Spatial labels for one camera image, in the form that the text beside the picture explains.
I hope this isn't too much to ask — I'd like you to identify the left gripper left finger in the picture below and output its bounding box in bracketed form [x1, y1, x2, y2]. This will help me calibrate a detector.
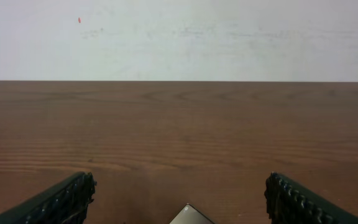
[0, 172, 97, 224]

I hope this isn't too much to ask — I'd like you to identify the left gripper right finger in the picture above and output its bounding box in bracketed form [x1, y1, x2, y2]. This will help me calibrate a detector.
[264, 172, 358, 224]

